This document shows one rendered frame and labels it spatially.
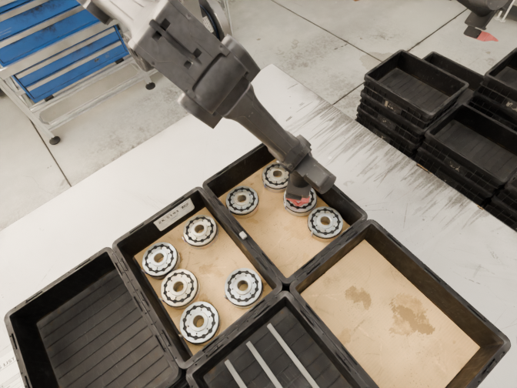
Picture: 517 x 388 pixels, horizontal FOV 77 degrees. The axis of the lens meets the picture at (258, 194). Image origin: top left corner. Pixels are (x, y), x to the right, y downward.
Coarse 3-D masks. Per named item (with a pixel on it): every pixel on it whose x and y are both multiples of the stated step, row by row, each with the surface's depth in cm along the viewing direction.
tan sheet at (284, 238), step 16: (272, 160) 113; (256, 176) 110; (256, 192) 106; (272, 192) 106; (272, 208) 103; (256, 224) 101; (272, 224) 100; (288, 224) 100; (304, 224) 99; (256, 240) 98; (272, 240) 97; (288, 240) 97; (304, 240) 96; (272, 256) 95; (288, 256) 94; (304, 256) 94; (288, 272) 92
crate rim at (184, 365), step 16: (192, 192) 97; (144, 224) 92; (240, 240) 87; (256, 256) 85; (128, 272) 85; (272, 272) 82; (144, 304) 81; (256, 304) 78; (160, 320) 78; (240, 320) 77; (224, 336) 75; (176, 352) 74
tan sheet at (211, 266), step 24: (192, 216) 104; (168, 240) 100; (216, 240) 99; (192, 264) 96; (216, 264) 95; (240, 264) 94; (216, 288) 91; (240, 288) 91; (264, 288) 90; (168, 312) 89; (240, 312) 87
